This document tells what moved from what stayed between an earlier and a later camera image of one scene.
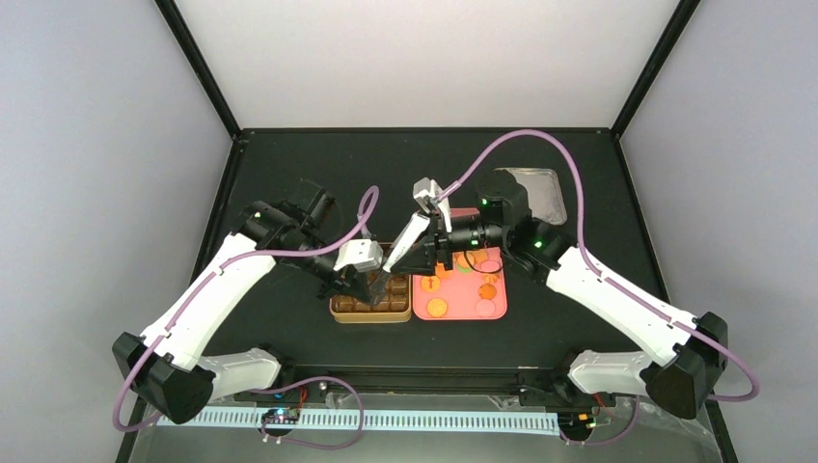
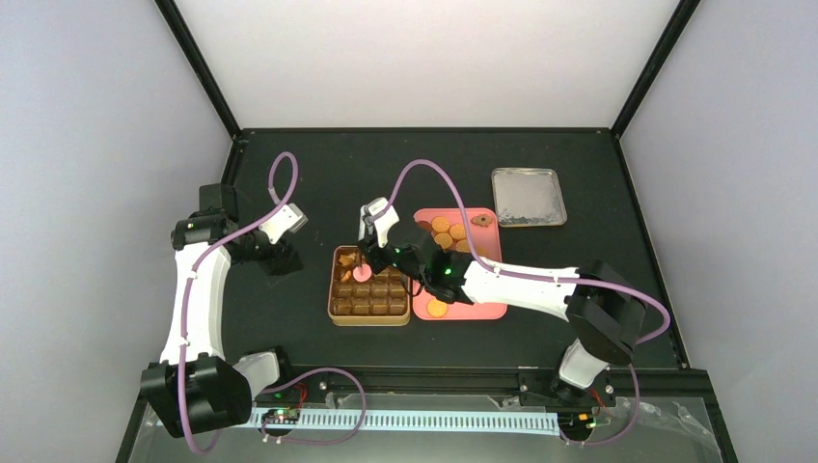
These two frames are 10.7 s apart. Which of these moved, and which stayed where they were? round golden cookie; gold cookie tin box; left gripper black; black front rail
Moved: left gripper black
Stayed: gold cookie tin box; round golden cookie; black front rail
